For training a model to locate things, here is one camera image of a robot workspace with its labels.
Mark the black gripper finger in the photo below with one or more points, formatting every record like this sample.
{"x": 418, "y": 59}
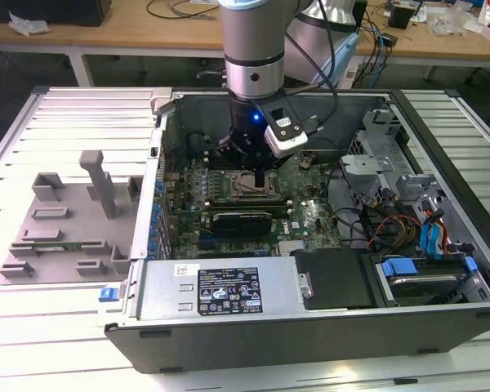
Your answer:
{"x": 230, "y": 147}
{"x": 266, "y": 179}

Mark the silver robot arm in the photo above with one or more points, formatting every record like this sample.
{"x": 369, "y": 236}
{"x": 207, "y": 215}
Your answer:
{"x": 249, "y": 41}

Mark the CPU socket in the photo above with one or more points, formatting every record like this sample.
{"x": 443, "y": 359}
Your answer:
{"x": 232, "y": 184}

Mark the black RAM slot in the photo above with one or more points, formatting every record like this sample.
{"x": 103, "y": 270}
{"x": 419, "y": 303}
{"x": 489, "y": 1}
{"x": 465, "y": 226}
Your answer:
{"x": 278, "y": 209}
{"x": 212, "y": 164}
{"x": 211, "y": 155}
{"x": 245, "y": 201}

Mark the black graphics card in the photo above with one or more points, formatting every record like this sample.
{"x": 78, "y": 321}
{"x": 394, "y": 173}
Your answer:
{"x": 241, "y": 224}

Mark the green motherboard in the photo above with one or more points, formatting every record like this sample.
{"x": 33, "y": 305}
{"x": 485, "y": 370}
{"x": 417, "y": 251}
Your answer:
{"x": 306, "y": 212}

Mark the small silver heatsink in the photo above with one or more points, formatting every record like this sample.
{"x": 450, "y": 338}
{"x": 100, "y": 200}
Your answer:
{"x": 292, "y": 248}

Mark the grey metal drive cage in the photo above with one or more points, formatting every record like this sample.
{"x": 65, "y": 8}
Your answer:
{"x": 363, "y": 165}

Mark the black plastic shroud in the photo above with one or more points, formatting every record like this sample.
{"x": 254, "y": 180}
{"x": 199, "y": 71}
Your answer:
{"x": 335, "y": 277}

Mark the silver power supply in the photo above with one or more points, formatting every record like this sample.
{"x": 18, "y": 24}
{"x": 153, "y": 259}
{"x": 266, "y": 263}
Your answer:
{"x": 163, "y": 286}

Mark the black tower box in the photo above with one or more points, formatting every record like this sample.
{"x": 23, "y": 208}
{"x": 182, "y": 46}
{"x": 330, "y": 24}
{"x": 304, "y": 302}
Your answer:
{"x": 361, "y": 14}

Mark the wooden desk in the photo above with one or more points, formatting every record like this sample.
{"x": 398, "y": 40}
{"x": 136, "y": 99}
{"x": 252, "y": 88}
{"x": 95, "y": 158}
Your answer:
{"x": 106, "y": 32}

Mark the small black device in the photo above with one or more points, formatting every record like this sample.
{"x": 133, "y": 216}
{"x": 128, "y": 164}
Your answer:
{"x": 390, "y": 38}

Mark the black open PC case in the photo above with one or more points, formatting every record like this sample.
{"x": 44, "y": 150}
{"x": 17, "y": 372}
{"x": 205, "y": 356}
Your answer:
{"x": 269, "y": 347}

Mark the grey parts rack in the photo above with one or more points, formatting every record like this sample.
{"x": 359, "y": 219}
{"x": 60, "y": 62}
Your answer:
{"x": 73, "y": 212}

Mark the small black box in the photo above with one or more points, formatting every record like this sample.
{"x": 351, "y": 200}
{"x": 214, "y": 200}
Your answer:
{"x": 400, "y": 18}

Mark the hard disk in blue carrier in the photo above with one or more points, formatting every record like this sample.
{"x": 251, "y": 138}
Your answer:
{"x": 424, "y": 286}

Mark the blue case latch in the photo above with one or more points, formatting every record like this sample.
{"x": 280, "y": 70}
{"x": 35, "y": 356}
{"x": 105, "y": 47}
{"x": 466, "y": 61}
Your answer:
{"x": 108, "y": 295}

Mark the green RAM stick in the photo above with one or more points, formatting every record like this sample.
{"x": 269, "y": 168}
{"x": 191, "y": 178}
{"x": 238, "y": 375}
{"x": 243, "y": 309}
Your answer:
{"x": 65, "y": 246}

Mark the large black box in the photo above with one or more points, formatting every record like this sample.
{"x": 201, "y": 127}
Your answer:
{"x": 65, "y": 12}

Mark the clear plastic bags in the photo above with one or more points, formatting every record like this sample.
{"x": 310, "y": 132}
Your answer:
{"x": 453, "y": 20}

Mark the crumpled clear plastic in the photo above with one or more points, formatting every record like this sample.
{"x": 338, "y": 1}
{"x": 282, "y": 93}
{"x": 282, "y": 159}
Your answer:
{"x": 26, "y": 25}

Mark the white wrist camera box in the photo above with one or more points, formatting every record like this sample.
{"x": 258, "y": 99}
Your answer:
{"x": 288, "y": 145}

